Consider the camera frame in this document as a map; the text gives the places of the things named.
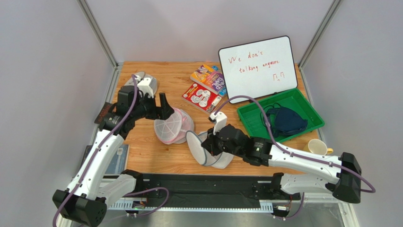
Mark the aluminium frame rail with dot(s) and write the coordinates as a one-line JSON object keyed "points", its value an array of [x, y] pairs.
{"points": [[326, 21], [103, 67]]}

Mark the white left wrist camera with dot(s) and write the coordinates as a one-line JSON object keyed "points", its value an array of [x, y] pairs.
{"points": [[148, 86]]}

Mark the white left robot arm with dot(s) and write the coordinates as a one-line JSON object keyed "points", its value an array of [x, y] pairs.
{"points": [[97, 163]]}

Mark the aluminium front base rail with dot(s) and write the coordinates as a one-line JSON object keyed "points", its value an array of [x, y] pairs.
{"points": [[136, 205]]}

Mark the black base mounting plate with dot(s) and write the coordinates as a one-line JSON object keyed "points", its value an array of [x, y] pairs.
{"points": [[209, 191]]}

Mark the white mesh laundry bag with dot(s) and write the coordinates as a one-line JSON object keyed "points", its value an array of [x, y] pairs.
{"points": [[202, 156]]}

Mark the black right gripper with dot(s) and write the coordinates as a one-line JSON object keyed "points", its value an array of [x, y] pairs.
{"points": [[213, 144]]}

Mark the whiteboard with red writing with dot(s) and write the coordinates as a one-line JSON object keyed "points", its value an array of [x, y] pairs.
{"points": [[258, 69]]}

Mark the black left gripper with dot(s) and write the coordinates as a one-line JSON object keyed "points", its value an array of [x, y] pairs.
{"points": [[162, 112]]}

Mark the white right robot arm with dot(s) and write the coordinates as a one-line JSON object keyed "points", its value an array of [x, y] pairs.
{"points": [[338, 176]]}

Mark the dark blue hardcover book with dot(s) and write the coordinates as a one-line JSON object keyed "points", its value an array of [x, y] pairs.
{"points": [[119, 161]]}

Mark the Kate DiCamillo dark book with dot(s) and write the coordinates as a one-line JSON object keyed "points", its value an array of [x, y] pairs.
{"points": [[107, 107]]}

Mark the green plastic tray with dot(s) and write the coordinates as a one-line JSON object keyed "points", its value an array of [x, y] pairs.
{"points": [[293, 99]]}

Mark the aluminium frame rail right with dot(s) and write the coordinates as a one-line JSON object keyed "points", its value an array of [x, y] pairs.
{"points": [[326, 21]]}

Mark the Roald Dahl colourful book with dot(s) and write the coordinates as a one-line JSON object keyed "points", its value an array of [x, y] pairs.
{"points": [[207, 77]]}

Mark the beige mesh laundry bag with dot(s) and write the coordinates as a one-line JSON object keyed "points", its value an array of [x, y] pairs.
{"points": [[136, 78]]}

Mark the navy blue bra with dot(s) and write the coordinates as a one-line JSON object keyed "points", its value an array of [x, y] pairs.
{"points": [[283, 121]]}

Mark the yellow cup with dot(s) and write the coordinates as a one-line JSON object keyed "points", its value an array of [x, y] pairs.
{"points": [[316, 146]]}

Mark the aluminium frame rail left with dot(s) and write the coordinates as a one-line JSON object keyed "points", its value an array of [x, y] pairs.
{"points": [[103, 67]]}

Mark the pink-rimmed mesh laundry bag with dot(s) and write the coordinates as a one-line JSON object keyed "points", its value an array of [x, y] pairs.
{"points": [[174, 129]]}

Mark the red comic paperback book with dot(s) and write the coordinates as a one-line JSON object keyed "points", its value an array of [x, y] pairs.
{"points": [[201, 98]]}

